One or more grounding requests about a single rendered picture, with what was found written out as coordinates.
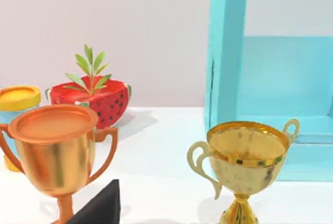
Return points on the gold trophy cup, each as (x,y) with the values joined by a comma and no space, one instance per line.
(247,166)

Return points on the light blue rack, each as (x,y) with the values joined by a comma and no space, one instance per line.
(273,78)

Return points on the watermelon plant pot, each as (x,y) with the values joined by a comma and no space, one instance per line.
(104,99)

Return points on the blue and yellow cup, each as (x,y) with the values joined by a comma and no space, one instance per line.
(15,99)

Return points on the copper trophy cup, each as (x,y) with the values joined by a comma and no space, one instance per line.
(52,156)

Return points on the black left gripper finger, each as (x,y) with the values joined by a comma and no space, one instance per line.
(104,205)

